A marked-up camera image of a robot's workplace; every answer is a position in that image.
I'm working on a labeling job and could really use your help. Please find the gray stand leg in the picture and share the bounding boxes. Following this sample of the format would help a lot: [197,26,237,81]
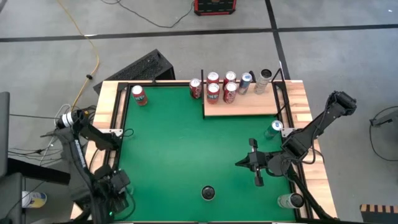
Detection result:
[369,110,398,128]

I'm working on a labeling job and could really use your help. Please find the white cable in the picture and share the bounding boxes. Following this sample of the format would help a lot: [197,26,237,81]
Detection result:
[54,103,73,127]

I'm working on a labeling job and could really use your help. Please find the blue silver Red Bull can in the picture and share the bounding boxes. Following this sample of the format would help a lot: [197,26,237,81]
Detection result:
[263,119,284,141]
[237,72,253,95]

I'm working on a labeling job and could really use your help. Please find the black table frame rails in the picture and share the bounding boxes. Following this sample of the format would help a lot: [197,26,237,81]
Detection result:
[74,81,336,224]

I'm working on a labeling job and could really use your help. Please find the black red box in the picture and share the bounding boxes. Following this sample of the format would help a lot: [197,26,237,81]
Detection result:
[193,0,238,16]

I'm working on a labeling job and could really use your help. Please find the black looped floor cable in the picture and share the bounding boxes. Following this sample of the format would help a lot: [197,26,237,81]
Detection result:
[369,105,398,162]

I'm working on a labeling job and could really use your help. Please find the wooden shelf board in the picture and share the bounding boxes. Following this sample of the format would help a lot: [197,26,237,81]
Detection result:
[203,81,279,118]

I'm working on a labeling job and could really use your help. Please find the black hazard-striped cart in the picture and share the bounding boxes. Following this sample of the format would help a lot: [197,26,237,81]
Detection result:
[359,203,398,224]

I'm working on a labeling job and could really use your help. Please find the white slim Celsius can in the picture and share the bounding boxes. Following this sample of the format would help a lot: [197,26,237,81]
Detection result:
[253,68,273,95]
[276,192,305,209]

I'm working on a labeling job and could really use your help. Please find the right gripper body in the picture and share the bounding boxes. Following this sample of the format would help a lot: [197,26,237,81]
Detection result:
[248,138,272,188]

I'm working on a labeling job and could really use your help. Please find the Celsius Tropical Vibe can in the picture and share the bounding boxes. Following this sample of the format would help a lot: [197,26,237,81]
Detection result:
[200,185,216,202]

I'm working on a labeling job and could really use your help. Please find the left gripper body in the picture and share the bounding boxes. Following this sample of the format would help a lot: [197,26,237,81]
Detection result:
[92,164,131,218]

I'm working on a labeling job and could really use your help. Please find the yellow floor cable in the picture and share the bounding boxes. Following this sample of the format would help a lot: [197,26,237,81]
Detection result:
[55,0,101,110]

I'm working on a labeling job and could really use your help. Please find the white yellow canister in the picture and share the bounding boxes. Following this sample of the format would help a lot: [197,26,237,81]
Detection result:
[21,190,48,208]

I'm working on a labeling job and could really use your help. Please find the silver mounting plate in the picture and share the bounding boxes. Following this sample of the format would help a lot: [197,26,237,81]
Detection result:
[98,128,124,138]
[280,126,295,138]

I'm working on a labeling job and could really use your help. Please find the red Coca-Cola can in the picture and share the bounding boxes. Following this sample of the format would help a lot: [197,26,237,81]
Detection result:
[223,70,238,85]
[188,78,203,100]
[223,82,238,105]

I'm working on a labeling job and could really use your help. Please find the black metal shelf frame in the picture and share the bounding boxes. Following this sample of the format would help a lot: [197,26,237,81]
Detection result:
[200,68,293,128]

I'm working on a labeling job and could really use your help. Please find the green table mat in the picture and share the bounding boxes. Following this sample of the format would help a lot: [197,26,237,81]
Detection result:
[118,85,296,222]

